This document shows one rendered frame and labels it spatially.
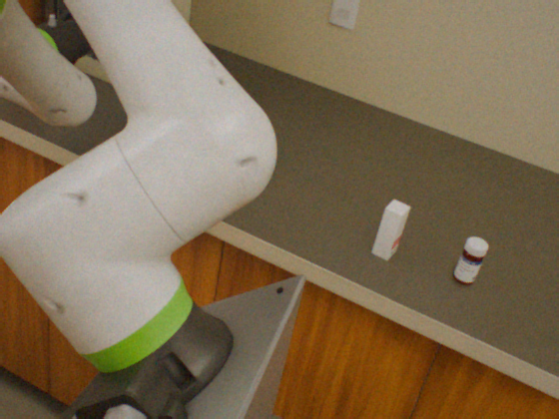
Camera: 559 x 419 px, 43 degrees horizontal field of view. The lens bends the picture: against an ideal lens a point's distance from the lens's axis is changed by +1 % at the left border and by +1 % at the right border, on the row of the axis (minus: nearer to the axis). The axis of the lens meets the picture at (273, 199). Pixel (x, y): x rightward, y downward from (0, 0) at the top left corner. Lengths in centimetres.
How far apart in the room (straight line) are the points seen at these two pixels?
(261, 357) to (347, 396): 78
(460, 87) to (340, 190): 49
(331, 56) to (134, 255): 132
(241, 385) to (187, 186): 20
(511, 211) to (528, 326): 36
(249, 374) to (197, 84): 28
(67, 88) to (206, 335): 58
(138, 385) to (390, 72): 134
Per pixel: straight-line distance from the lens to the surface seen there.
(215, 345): 75
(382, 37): 186
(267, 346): 73
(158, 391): 71
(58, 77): 118
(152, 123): 69
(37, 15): 189
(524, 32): 177
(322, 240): 134
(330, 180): 152
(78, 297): 70
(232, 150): 66
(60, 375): 203
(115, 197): 67
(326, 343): 142
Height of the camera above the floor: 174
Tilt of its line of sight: 34 degrees down
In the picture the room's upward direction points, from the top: 11 degrees clockwise
